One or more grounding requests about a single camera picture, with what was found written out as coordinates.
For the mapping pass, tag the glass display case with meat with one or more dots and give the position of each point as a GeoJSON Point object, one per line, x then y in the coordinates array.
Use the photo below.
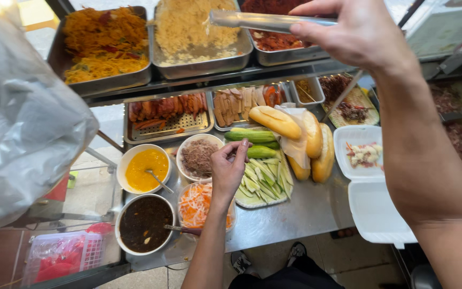
{"type": "Point", "coordinates": [461, 124]}

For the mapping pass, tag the large clear plastic bag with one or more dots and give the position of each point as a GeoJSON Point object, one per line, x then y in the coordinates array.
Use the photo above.
{"type": "Point", "coordinates": [22, 128]}

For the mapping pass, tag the chopped food portion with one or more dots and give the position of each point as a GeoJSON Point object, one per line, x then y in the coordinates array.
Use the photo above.
{"type": "Point", "coordinates": [363, 154]}

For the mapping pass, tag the slanted metal rod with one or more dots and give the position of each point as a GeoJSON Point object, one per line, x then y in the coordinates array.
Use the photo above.
{"type": "Point", "coordinates": [341, 96]}

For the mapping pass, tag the person's shoe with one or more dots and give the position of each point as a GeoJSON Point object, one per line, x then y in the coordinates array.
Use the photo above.
{"type": "Point", "coordinates": [242, 263]}
{"type": "Point", "coordinates": [296, 253]}

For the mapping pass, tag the metal tongs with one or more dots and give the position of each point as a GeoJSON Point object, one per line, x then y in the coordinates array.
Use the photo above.
{"type": "Point", "coordinates": [251, 21]}

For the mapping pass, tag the steel tray of sliced meat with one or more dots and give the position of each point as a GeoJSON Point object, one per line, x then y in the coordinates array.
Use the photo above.
{"type": "Point", "coordinates": [235, 105]}

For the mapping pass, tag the person's right shoe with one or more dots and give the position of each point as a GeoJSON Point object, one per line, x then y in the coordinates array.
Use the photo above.
{"type": "Point", "coordinates": [296, 253]}

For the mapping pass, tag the metal cart frame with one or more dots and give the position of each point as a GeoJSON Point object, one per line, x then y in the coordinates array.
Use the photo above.
{"type": "Point", "coordinates": [102, 176]}

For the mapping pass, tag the white bowl of dark sauce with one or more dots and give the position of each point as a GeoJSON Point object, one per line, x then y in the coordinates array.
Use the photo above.
{"type": "Point", "coordinates": [142, 224]}

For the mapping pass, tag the person's left shoe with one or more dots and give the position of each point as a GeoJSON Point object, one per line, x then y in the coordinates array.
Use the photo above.
{"type": "Point", "coordinates": [242, 263]}

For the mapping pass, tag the perforated steel tray with sausages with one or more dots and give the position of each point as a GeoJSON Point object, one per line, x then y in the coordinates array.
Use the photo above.
{"type": "Point", "coordinates": [167, 120]}

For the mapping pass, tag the white bowl of brown pate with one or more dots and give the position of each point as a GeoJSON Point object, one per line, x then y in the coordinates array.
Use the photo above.
{"type": "Point", "coordinates": [197, 156]}

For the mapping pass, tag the white foam takeaway box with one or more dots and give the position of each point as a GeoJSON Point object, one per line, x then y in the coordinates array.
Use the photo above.
{"type": "Point", "coordinates": [375, 208]}

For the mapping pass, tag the golden baguette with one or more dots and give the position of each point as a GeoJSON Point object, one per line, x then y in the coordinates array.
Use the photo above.
{"type": "Point", "coordinates": [314, 134]}
{"type": "Point", "coordinates": [273, 120]}
{"type": "Point", "coordinates": [300, 170]}
{"type": "Point", "coordinates": [324, 160]}

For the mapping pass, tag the person's black trousers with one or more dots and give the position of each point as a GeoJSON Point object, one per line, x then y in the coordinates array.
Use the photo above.
{"type": "Point", "coordinates": [291, 277]}

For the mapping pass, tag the metal spoon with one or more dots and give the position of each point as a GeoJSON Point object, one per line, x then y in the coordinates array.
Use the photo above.
{"type": "Point", "coordinates": [159, 181]}

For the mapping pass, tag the person's right hand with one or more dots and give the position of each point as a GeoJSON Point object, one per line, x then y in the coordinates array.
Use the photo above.
{"type": "Point", "coordinates": [359, 36]}

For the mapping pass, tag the woven tray of shredded meat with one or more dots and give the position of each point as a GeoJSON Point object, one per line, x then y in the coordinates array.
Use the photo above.
{"type": "Point", "coordinates": [351, 104]}

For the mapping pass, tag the pink plastic basket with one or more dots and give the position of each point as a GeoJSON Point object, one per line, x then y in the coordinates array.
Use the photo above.
{"type": "Point", "coordinates": [62, 255]}

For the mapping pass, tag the steel tray of yellow shreds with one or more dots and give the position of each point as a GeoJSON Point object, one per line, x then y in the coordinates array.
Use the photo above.
{"type": "Point", "coordinates": [199, 40]}

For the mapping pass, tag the steel tray of orange shreds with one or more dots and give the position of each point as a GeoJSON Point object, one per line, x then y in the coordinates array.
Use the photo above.
{"type": "Point", "coordinates": [102, 52]}

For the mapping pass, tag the white bowl of yellow sauce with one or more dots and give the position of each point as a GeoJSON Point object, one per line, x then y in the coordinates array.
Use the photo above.
{"type": "Point", "coordinates": [140, 168]}

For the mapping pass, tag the clear tub of pickled carrot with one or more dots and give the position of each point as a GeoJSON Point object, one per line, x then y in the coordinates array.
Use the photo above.
{"type": "Point", "coordinates": [193, 208]}

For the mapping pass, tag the person's left hand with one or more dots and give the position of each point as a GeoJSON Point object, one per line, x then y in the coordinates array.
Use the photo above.
{"type": "Point", "coordinates": [226, 172]}

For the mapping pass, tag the white plate of cucumber sticks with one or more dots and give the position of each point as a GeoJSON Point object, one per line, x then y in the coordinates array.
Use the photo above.
{"type": "Point", "coordinates": [265, 182]}

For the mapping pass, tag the steel tray of red food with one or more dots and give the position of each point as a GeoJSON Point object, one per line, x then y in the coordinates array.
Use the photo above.
{"type": "Point", "coordinates": [275, 44]}

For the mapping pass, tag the steel shelf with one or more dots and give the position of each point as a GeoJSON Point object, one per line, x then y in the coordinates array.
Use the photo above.
{"type": "Point", "coordinates": [199, 84]}

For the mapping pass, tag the small square steel container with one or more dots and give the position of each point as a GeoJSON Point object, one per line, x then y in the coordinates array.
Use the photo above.
{"type": "Point", "coordinates": [305, 92]}

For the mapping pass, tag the whole green cucumber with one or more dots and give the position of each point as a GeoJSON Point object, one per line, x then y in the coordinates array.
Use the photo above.
{"type": "Point", "coordinates": [261, 152]}
{"type": "Point", "coordinates": [251, 135]}
{"type": "Point", "coordinates": [271, 145]}

